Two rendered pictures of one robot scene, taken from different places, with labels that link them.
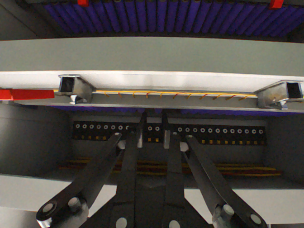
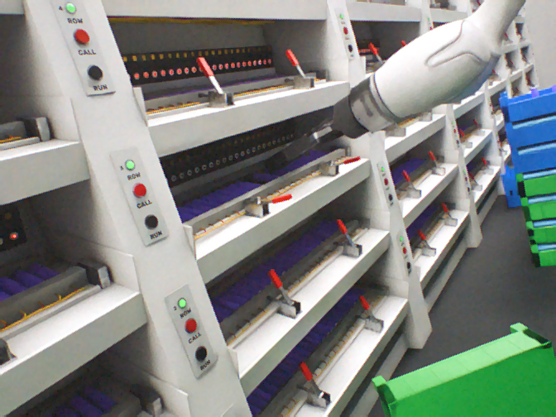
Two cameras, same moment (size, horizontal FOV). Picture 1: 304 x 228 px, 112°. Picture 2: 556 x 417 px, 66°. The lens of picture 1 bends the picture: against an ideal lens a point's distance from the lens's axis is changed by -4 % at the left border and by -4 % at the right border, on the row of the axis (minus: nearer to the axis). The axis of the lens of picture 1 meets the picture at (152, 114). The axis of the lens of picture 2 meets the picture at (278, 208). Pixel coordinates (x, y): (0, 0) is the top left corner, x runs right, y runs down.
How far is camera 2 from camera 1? 0.80 m
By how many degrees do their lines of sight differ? 52
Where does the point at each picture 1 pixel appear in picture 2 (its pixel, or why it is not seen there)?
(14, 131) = not seen: hidden behind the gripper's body
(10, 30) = (355, 196)
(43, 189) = (328, 100)
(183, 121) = (218, 174)
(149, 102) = (294, 176)
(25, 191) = (334, 96)
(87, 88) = (324, 171)
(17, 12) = (354, 211)
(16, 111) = (341, 142)
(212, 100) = (268, 192)
